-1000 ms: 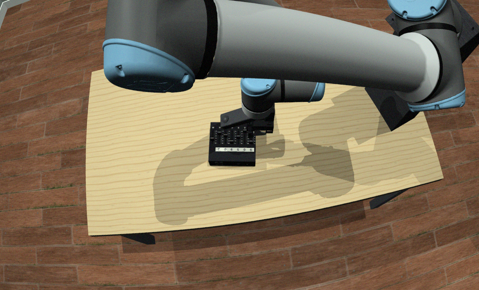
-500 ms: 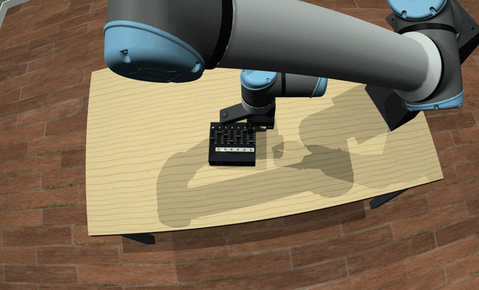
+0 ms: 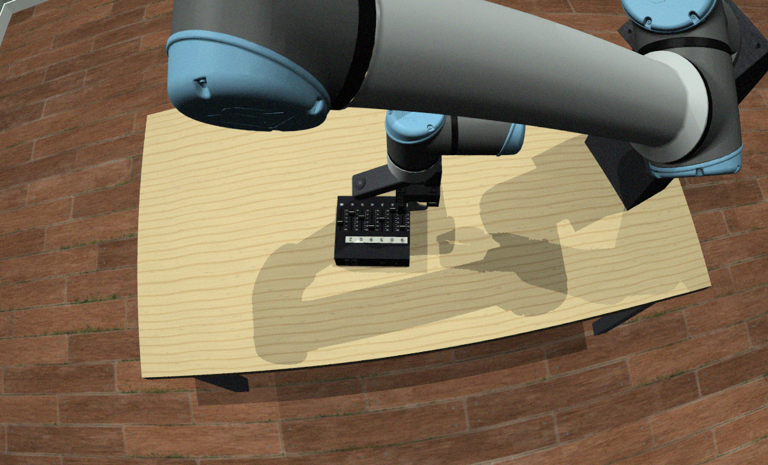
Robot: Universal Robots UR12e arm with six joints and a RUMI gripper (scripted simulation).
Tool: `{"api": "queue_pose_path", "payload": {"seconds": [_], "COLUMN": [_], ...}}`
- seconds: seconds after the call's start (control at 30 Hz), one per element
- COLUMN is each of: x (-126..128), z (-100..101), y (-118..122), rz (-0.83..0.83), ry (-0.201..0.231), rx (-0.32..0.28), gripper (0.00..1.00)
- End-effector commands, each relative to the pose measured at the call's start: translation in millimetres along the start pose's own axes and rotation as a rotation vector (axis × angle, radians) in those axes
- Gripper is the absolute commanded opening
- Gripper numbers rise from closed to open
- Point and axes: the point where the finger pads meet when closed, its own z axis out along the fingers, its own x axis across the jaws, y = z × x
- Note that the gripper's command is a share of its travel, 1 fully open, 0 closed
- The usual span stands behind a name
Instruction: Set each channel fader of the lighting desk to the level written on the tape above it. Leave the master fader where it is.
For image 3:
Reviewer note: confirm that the black lighting desk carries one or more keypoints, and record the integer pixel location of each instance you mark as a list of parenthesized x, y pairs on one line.
[(372, 234)]

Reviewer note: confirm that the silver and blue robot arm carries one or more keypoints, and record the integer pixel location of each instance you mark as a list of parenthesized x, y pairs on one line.
[(266, 65)]

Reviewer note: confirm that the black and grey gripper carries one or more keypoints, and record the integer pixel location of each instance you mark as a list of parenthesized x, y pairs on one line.
[(427, 191)]

